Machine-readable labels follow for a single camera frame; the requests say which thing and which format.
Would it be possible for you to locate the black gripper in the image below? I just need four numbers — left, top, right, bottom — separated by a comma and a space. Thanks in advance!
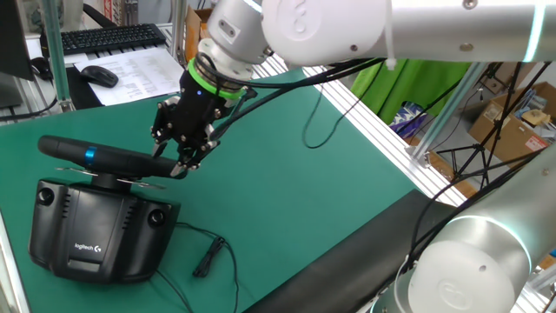
149, 71, 237, 178

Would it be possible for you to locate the black racing steering wheel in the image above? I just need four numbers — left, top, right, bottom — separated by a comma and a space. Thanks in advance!
36, 134, 189, 190

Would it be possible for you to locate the black Logitech wheel base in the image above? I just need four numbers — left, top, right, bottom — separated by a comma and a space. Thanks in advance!
28, 178, 182, 284

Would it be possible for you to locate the white printed paper sheet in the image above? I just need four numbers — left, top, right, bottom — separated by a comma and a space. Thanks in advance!
73, 46, 186, 107

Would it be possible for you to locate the black computer mouse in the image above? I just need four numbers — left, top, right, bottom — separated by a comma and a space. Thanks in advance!
79, 64, 120, 90

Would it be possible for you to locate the taped cardboard box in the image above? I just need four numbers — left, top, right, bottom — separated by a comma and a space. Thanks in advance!
184, 4, 214, 62

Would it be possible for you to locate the black computer keyboard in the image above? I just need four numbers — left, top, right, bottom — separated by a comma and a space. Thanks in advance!
60, 23, 168, 57

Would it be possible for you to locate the green table mat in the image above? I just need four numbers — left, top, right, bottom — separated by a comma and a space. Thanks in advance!
0, 69, 418, 313

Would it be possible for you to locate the black rounded desk object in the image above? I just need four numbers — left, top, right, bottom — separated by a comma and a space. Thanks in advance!
30, 56, 54, 82

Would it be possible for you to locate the black computer monitor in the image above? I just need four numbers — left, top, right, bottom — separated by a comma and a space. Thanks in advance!
0, 0, 35, 110

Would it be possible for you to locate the black foam strip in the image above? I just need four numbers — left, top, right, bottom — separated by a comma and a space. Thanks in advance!
242, 189, 457, 313

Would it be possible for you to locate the blue patterned bag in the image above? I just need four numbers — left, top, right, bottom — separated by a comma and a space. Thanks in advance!
389, 102, 429, 139

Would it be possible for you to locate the bright green cloth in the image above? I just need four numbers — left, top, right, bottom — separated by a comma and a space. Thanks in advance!
350, 58, 473, 125

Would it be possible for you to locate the black tripod stand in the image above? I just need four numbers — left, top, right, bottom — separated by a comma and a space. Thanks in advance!
436, 60, 556, 192

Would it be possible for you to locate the open brown cardboard box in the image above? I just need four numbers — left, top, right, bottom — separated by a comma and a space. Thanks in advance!
467, 81, 556, 162

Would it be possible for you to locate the green flange ring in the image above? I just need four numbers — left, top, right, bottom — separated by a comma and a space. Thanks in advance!
186, 57, 245, 101

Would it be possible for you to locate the black wheel base cable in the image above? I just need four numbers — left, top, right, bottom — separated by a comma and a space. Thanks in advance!
149, 221, 241, 313

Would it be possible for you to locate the thin black hanging cable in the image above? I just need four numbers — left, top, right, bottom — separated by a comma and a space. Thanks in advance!
301, 60, 387, 150

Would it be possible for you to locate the black desk cable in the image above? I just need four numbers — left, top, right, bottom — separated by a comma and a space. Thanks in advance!
0, 96, 58, 123

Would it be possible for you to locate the thick black gripper cable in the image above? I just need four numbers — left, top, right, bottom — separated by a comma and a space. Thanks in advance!
195, 51, 387, 140

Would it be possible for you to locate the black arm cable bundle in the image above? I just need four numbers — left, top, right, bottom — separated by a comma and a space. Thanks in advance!
397, 147, 548, 279

